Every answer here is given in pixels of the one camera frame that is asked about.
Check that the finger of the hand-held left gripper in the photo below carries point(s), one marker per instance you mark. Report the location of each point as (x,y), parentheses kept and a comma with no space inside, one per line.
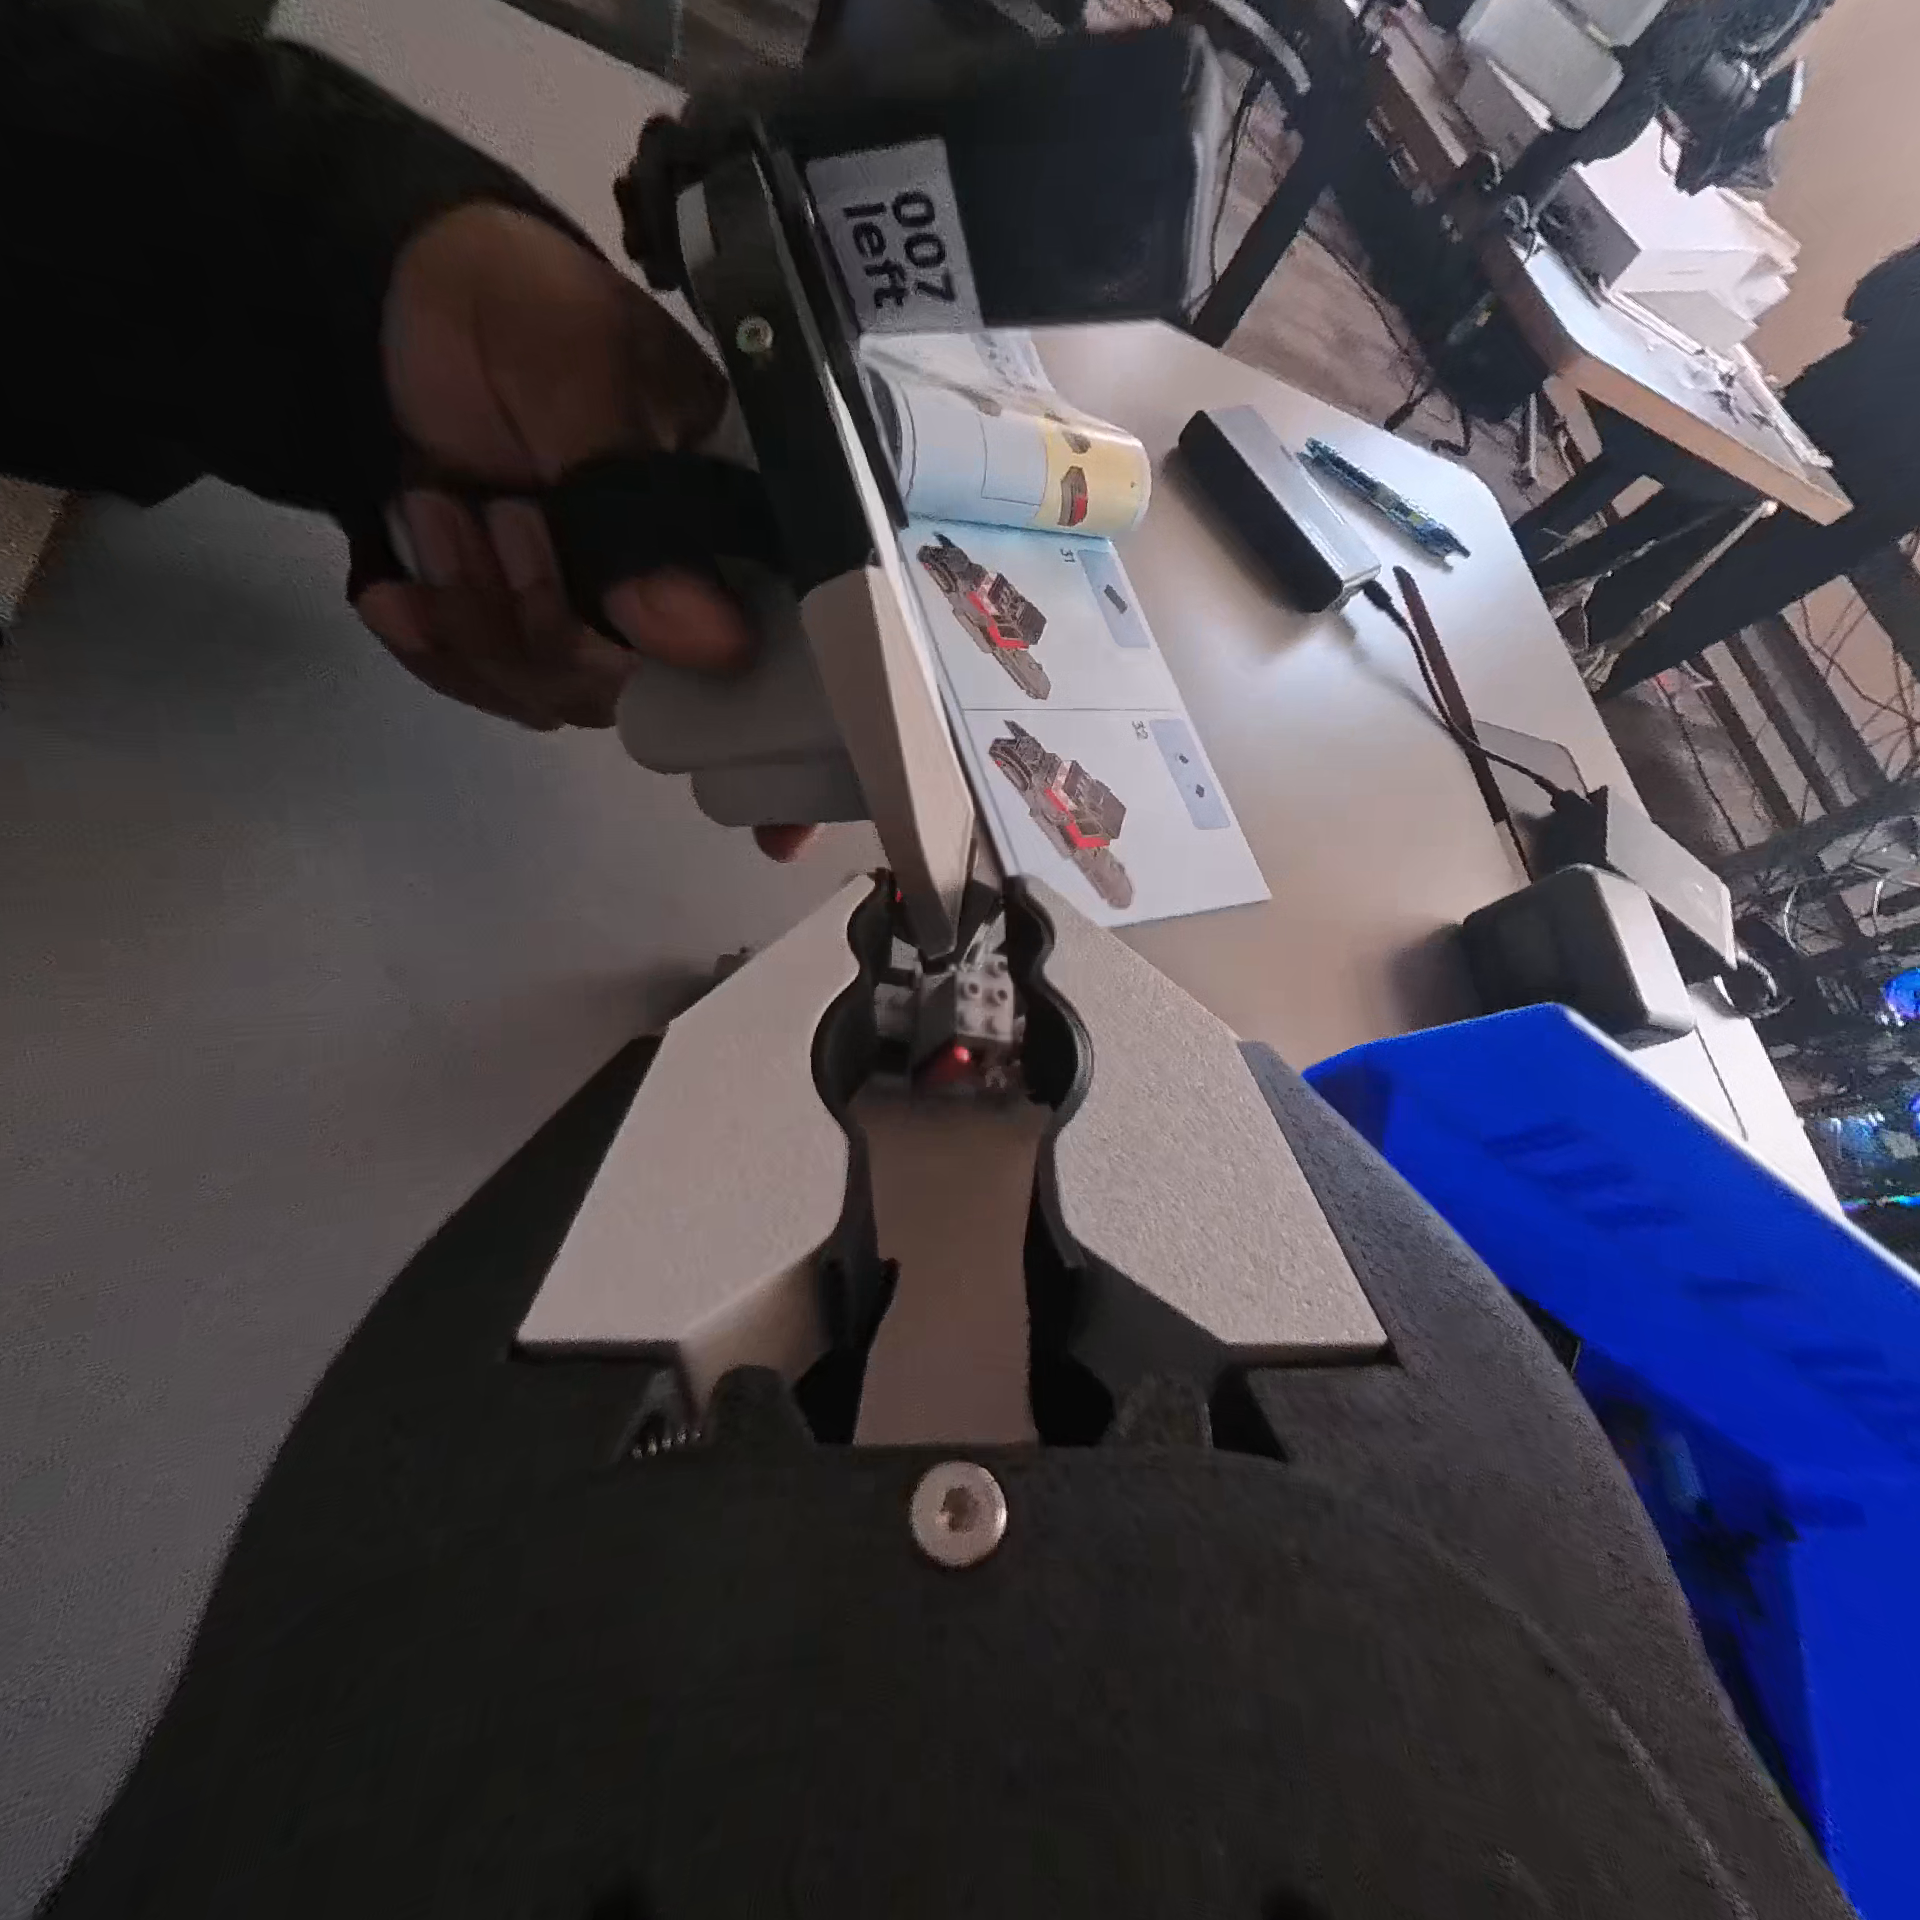
(900,750)

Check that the white flat boxes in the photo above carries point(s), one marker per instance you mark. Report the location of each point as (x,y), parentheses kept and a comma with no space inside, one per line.
(1680,255)

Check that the black camera rig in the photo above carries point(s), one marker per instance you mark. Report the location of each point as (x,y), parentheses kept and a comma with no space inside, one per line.
(1733,83)

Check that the blue plastic bin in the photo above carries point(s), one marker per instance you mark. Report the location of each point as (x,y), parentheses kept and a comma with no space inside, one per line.
(1680,1319)

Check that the brick instruction booklet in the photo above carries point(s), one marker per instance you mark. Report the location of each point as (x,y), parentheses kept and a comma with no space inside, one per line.
(1079,660)

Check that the blue patterned pen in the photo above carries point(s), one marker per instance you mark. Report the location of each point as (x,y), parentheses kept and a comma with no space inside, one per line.
(1380,494)

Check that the grey-brown desk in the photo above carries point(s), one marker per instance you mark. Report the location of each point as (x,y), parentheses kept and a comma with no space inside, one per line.
(300,1049)

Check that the toy brick truck model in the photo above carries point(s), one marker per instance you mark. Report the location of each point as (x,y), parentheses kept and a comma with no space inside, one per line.
(983,1003)

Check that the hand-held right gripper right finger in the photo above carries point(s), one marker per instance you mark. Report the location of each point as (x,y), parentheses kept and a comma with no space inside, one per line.
(1200,1184)

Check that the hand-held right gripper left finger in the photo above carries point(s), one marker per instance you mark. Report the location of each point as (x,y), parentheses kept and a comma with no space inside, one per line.
(690,1184)

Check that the black power bank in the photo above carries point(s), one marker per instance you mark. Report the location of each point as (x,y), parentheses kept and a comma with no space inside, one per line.
(1275,503)

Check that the person's left hand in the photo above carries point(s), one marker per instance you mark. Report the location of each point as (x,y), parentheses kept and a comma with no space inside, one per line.
(524,360)

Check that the dark grey power adapter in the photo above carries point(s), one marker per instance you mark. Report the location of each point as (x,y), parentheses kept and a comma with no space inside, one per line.
(1575,944)

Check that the background work table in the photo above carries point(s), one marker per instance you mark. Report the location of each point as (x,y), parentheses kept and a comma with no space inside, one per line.
(1680,388)

